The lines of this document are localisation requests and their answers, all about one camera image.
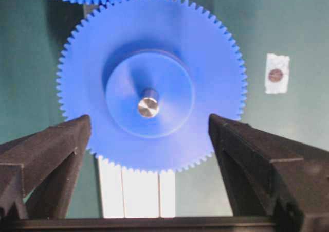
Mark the small blue plastic gear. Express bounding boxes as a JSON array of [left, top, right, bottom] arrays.
[[58, 0, 247, 172]]

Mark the silver aluminium extrusion rail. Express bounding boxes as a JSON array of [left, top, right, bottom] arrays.
[[82, 0, 177, 219]]

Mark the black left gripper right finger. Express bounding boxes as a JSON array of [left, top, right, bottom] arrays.
[[209, 114, 328, 219]]

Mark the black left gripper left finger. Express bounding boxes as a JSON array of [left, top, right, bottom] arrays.
[[1, 115, 91, 219]]

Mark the white tape marker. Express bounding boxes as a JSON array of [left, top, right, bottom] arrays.
[[265, 53, 290, 94]]

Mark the steel shaft for small gear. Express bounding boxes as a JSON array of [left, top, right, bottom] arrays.
[[137, 88, 160, 118]]

